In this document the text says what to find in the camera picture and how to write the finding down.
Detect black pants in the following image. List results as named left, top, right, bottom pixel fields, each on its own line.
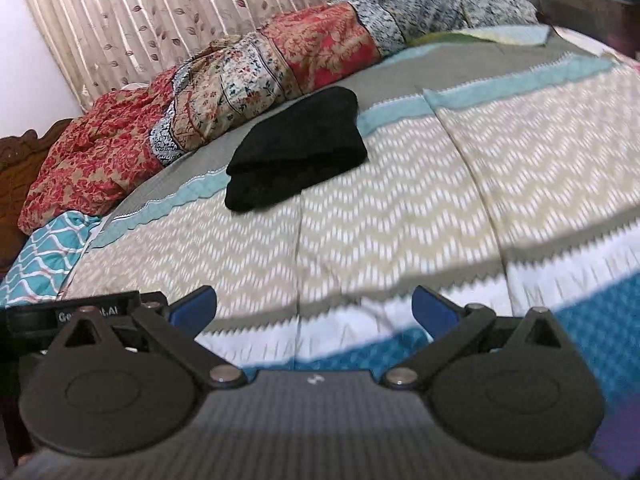
left=224, top=87, right=368, bottom=214

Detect teal wave pattern pillow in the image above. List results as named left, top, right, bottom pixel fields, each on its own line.
left=1, top=210, right=102, bottom=309

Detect patterned bedsheet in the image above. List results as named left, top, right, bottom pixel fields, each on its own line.
left=56, top=22, right=640, bottom=478

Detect carved wooden headboard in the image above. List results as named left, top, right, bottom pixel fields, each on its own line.
left=0, top=118, right=72, bottom=278

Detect red floral patchwork quilt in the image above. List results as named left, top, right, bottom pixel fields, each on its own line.
left=17, top=0, right=537, bottom=234

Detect dark wooden furniture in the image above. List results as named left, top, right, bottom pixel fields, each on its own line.
left=444, top=0, right=640, bottom=59

